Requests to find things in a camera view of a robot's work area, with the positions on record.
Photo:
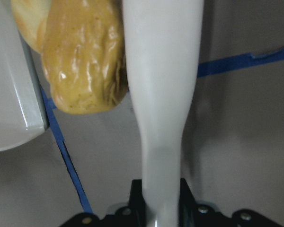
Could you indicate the toy croissant bread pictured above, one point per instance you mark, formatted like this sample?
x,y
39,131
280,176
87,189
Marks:
x,y
31,19

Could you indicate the brown wrinkled potato toy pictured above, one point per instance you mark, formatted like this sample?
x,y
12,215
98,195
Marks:
x,y
83,55

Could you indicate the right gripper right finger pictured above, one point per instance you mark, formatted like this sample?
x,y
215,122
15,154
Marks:
x,y
187,206

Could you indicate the white plastic dustpan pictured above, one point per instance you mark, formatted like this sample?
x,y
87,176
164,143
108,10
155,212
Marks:
x,y
22,111

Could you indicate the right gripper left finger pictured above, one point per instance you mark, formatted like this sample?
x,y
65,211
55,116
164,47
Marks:
x,y
137,204

